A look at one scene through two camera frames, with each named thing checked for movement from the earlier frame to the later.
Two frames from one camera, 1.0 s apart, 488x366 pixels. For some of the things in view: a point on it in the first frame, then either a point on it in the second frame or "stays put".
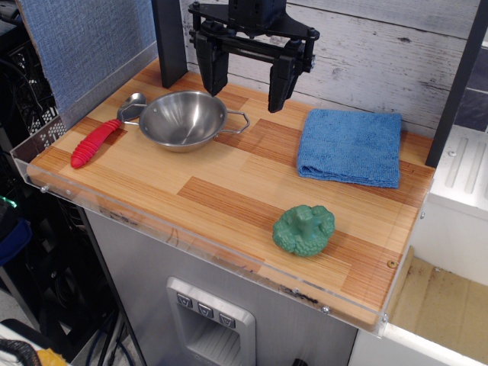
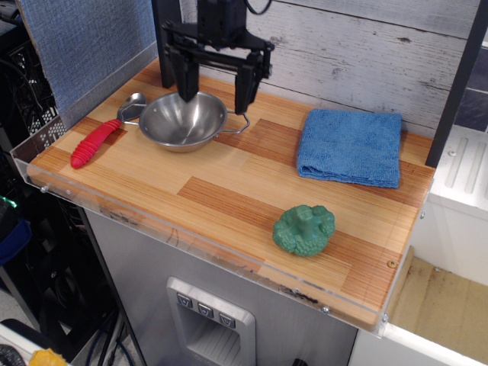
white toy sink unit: [439, 316] stays put
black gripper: [261, 30] -> [220, 39]
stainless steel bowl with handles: [184, 121] stays put
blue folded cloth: [350, 146] stays put
